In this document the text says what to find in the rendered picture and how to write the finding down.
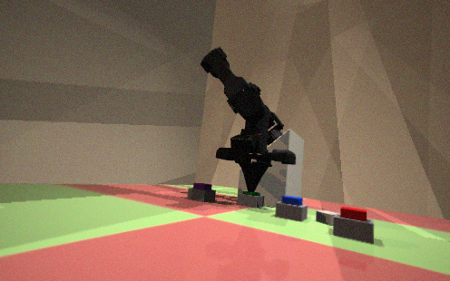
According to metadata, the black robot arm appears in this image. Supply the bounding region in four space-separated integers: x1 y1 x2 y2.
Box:
201 48 284 154

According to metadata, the red button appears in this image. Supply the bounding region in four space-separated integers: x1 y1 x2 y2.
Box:
333 207 374 244

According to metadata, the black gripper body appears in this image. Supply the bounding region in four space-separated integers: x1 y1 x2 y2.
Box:
216 125 296 165

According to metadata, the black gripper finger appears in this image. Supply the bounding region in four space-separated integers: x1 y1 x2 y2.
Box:
235 160 253 192
251 161 272 192

